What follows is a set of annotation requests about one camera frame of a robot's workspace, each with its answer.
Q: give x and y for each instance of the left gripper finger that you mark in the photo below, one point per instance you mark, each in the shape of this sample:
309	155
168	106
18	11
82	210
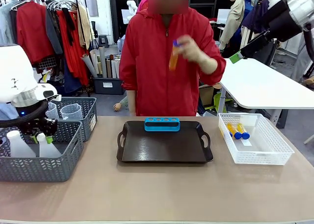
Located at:
34	138
49	138

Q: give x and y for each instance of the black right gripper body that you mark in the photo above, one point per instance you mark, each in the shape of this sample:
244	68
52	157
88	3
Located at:
282	22

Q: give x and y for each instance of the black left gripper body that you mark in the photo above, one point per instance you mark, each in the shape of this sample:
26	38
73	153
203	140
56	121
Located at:
39	126

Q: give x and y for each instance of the white plastic conical flask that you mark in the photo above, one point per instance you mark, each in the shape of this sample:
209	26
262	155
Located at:
49	149
18	145

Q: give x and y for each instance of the clear plastic measuring beaker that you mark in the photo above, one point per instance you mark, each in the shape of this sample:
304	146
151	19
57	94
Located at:
71	112
52	111

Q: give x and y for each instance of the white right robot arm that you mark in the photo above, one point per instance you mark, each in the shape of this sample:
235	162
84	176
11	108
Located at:
301	8

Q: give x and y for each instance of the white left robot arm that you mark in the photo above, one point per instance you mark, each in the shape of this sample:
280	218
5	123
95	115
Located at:
17	71

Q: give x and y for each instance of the person's right forearm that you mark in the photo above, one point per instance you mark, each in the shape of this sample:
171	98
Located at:
131	103

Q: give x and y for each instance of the person's left forearm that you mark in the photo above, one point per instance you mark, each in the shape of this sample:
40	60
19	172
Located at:
220	71

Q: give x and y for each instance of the person's left hand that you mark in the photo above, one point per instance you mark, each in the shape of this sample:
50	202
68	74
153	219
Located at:
196	52

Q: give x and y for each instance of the figure in navy coat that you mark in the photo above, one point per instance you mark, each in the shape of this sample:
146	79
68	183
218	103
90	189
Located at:
255	15

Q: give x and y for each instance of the large grey plastic basket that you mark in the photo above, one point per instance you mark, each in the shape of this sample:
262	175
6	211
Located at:
36	168

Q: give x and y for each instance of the light blue cloth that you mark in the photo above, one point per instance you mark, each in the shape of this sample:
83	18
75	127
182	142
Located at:
7	112

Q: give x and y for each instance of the person in beige coat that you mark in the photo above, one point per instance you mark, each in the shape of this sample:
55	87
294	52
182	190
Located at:
235	17

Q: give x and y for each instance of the white desk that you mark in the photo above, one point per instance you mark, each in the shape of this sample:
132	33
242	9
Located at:
265	86

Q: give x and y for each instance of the grey plastic basket with label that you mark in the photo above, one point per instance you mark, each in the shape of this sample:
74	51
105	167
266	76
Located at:
88	111

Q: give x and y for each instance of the green plastic object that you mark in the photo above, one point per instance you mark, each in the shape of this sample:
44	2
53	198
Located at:
218	102

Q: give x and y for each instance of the cardboard box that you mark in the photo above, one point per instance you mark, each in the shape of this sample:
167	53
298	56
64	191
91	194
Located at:
207	93

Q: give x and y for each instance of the long red dress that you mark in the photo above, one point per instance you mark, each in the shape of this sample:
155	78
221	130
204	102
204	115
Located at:
73	59

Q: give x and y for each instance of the dark grey storage bin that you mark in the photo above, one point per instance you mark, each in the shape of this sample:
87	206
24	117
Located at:
108	86

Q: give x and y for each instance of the cream paper roll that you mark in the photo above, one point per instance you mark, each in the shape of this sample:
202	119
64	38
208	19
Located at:
95	59

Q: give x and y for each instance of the tall grey paper roll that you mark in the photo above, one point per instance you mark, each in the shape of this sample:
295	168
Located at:
103	62

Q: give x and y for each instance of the red coat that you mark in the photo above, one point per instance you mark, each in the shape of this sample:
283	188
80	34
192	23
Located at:
32	32

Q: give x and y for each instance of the white paper roll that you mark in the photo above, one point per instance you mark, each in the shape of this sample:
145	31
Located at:
113	68

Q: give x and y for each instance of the white paper label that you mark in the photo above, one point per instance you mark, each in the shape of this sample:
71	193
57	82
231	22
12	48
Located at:
246	143

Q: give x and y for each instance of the dark grey jacket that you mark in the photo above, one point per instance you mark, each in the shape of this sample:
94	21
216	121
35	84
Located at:
52	30

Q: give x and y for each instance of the person in red jacket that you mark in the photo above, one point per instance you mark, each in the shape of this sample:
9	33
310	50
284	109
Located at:
152	66

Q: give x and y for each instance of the black scarf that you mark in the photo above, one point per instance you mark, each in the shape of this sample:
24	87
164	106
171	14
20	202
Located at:
70	25

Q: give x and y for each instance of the light grey garment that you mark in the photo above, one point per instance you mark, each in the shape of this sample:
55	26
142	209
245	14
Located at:
6	25

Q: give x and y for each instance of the grey step stool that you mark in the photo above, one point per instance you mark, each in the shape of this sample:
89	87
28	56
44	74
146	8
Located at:
103	41

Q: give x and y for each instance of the beige garment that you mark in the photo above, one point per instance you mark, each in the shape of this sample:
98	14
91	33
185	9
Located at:
86	27

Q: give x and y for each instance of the white plastic basket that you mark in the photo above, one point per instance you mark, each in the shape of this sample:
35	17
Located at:
265	157

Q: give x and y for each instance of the black clothes rack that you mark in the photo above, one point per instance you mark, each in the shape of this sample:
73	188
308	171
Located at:
84	25

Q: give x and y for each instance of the blue tube rack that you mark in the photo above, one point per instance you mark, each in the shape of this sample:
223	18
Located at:
162	126

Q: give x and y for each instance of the black plastic tray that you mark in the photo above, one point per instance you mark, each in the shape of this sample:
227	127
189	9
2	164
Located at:
164	148

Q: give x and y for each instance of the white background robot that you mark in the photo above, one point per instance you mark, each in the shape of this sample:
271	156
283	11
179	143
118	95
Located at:
132	10

